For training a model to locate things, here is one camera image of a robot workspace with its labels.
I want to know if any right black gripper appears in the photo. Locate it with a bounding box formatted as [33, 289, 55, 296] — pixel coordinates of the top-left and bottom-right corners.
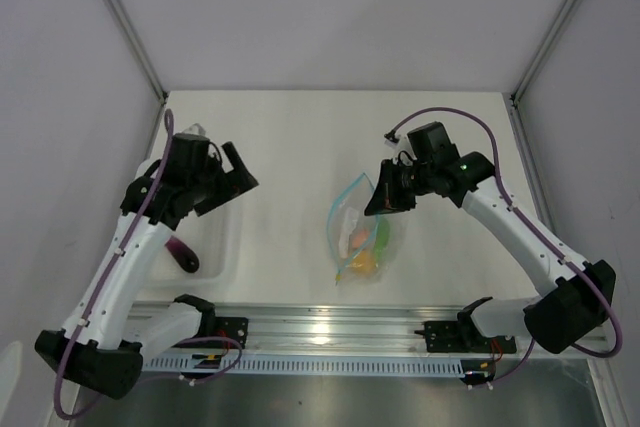
[365, 159, 434, 217]

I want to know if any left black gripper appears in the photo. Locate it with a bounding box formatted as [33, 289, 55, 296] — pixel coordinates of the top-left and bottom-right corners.
[190, 142, 257, 216]

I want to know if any green toy vegetable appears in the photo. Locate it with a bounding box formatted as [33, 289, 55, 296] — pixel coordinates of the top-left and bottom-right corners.
[373, 217, 391, 256]

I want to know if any peach coloured egg toy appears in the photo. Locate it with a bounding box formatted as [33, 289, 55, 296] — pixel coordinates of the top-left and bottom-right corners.
[350, 229, 370, 250]

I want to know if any clear zip top bag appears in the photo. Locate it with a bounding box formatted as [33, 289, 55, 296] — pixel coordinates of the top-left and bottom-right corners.
[326, 173, 407, 286]

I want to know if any yellow toy lemon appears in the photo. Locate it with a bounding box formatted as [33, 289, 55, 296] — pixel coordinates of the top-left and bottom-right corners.
[348, 250, 380, 279]

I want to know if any purple toy eggplant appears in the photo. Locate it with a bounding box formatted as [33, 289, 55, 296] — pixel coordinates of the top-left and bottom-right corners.
[165, 236, 200, 274]

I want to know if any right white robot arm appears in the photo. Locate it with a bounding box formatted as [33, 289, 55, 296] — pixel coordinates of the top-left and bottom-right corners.
[364, 122, 616, 354]

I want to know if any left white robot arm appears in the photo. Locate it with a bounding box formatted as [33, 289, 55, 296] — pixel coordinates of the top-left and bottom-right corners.
[34, 133, 258, 399]

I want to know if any white perforated plastic basket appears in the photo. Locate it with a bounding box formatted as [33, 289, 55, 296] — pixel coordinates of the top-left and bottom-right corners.
[142, 156, 244, 291]

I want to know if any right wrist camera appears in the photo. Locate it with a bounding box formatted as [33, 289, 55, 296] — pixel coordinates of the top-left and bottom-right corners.
[385, 134, 414, 163]

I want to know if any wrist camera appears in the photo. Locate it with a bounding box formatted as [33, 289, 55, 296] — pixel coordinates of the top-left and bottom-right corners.
[385, 134, 414, 163]
[183, 123, 209, 141]

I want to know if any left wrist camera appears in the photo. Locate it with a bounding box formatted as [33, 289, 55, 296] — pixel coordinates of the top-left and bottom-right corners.
[183, 123, 209, 141]

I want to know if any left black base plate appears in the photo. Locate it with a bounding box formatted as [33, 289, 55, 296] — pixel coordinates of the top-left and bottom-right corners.
[197, 317, 249, 350]

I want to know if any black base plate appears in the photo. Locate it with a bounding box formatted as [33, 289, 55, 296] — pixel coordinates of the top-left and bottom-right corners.
[197, 317, 249, 350]
[414, 320, 517, 354]

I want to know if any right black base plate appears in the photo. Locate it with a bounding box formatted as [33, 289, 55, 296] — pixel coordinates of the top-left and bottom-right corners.
[414, 320, 517, 354]

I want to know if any aluminium mounting rail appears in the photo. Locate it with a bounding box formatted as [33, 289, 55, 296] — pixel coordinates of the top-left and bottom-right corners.
[124, 302, 614, 363]

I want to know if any white slotted cable duct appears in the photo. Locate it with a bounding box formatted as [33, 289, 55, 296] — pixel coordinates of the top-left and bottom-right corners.
[143, 353, 465, 378]

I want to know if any left aluminium frame post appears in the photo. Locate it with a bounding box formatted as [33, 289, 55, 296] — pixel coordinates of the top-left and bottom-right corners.
[77, 0, 169, 101]

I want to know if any aluminium frame post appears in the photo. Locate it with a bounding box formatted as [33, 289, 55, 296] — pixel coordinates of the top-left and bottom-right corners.
[77, 0, 169, 101]
[509, 0, 614, 101]

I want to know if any right aluminium frame post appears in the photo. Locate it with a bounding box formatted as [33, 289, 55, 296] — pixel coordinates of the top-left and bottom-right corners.
[509, 0, 614, 101]

